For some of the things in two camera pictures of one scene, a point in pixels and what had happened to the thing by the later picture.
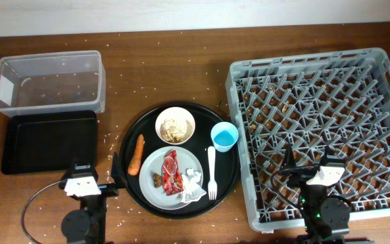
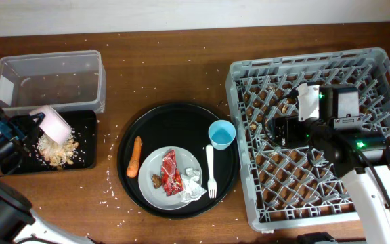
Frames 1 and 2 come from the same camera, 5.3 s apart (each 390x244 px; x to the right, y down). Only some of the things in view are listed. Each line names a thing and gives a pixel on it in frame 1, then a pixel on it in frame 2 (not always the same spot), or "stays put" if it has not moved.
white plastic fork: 212,188 stays put
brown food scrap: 157,179 stays put
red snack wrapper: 172,179 stays put
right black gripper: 300,176 -> 278,131
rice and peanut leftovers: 175,131 -> 57,154
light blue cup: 224,135 stays put
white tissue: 192,189 stays put
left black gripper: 117,177 -> 17,131
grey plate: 153,165 stays put
